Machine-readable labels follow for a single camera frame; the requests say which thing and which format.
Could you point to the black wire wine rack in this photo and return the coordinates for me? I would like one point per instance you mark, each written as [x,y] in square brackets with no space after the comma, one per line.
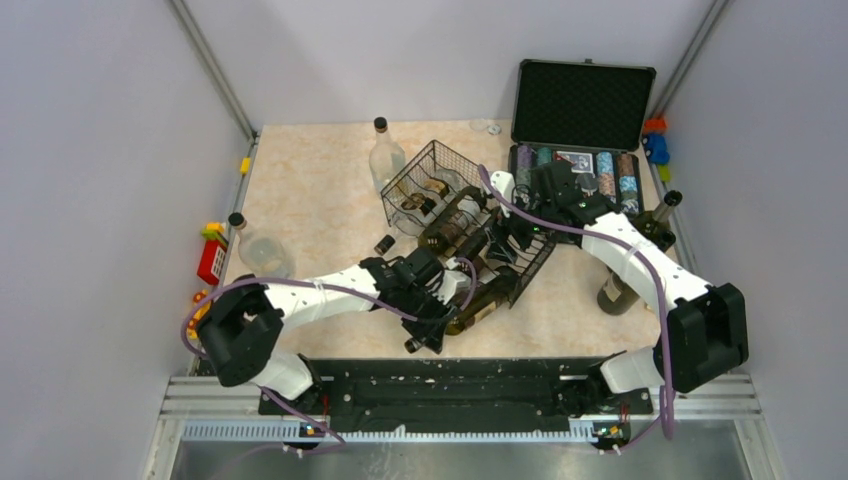
[436,155]

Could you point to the yellow toy car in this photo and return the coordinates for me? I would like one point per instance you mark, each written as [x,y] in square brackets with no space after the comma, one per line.
[201,308]

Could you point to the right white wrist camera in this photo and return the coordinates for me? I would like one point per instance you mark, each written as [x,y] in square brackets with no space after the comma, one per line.
[503,183]

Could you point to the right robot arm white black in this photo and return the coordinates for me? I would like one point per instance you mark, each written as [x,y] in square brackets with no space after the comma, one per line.
[703,326]

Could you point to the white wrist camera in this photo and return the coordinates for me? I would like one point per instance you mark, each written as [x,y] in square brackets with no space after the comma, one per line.
[503,183]
[459,282]

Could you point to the green wine bottle front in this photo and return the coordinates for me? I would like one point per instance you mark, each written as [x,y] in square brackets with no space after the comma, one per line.
[442,233]

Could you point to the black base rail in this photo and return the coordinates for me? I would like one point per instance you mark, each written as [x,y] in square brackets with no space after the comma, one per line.
[462,396]

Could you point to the clear tall glass bottle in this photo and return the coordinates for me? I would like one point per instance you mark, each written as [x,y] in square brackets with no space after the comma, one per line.
[387,158]

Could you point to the green wine bottle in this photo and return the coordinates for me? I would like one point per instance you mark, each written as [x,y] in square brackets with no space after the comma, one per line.
[475,248]
[442,233]
[654,225]
[490,295]

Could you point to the dark bottle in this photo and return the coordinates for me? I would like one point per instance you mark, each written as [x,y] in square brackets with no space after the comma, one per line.
[615,297]

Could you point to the square clear liquor bottle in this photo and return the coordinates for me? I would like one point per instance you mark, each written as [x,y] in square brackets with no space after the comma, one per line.
[421,201]

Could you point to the small clear glass lid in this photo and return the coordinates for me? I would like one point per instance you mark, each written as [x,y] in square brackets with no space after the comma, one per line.
[485,125]

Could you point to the clear round bottle left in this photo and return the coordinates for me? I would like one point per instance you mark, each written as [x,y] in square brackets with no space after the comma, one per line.
[260,250]

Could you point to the black poker chip case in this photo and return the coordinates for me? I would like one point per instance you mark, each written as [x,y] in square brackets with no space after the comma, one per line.
[587,115]

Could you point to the green wine bottle back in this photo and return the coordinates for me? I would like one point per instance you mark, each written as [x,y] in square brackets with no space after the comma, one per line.
[490,295]

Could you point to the blue orange toy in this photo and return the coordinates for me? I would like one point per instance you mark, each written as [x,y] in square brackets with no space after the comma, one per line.
[655,146]

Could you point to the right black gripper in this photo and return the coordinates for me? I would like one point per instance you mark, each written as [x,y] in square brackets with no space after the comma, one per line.
[510,226]

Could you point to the red toy block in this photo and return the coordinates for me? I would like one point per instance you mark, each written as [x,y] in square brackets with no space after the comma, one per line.
[212,260]

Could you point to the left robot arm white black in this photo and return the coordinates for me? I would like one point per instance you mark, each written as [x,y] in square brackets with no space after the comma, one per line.
[239,333]

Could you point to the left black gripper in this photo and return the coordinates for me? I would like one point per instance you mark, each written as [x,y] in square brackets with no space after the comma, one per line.
[431,337]

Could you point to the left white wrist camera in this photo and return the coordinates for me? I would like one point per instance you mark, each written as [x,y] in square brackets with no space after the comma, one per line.
[459,282]

